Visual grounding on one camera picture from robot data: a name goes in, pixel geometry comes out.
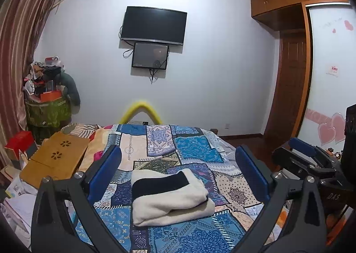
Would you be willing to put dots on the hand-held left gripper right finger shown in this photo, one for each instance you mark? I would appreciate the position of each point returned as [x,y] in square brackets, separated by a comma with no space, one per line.
[251,175]

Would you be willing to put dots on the wooden door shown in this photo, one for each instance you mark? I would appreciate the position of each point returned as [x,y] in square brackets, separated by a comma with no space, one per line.
[292,83]

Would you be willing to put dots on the striped beige cloth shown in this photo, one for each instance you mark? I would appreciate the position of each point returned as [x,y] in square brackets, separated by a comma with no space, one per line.
[78,129]

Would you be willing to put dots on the red box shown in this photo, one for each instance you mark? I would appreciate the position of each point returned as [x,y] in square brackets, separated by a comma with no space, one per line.
[19,140]

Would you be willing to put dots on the yellow foam tube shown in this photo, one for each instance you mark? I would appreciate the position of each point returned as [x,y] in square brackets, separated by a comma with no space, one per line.
[141,103]

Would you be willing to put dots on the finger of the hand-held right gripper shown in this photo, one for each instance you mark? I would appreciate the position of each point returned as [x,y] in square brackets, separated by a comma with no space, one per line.
[294,164]
[301,145]

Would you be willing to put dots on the grey plush toy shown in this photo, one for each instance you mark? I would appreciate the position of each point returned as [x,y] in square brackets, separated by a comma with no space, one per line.
[71,88]

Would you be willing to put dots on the black wall television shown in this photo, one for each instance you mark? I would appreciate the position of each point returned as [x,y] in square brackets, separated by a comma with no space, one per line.
[153,23]

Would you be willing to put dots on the green patterned cloth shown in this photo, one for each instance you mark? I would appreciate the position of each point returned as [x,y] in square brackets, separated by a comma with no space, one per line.
[47,113]

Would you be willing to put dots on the striped brown curtain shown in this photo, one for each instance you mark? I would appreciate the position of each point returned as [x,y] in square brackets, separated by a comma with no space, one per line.
[19,47]

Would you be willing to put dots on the small black monitor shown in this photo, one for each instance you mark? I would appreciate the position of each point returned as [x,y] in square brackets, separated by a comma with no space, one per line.
[147,55]

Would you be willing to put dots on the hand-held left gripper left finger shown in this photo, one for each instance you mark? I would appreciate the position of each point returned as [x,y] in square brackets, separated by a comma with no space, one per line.
[107,175]

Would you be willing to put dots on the pile of clutter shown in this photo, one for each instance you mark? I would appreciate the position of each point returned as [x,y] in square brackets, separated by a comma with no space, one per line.
[41,72]

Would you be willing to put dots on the wooden lap desk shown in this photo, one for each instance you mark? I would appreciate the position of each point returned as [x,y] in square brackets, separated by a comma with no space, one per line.
[55,164]

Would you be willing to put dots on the floral yellow quilt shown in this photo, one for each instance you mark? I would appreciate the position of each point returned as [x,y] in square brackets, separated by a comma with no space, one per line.
[94,147]

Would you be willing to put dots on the cream black striped sweater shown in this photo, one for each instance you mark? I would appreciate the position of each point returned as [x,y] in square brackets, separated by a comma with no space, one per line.
[167,205]

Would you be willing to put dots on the blue patchwork blanket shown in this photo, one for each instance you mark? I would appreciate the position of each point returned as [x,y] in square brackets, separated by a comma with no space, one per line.
[194,147]

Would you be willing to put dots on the pile of papers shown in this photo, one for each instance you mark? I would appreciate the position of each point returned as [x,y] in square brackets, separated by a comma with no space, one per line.
[19,208]

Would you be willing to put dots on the orange box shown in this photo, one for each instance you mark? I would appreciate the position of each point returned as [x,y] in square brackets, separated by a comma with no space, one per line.
[50,97]

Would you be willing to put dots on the dark wooden bedpost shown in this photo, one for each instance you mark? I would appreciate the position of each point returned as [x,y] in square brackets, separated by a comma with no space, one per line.
[214,131]

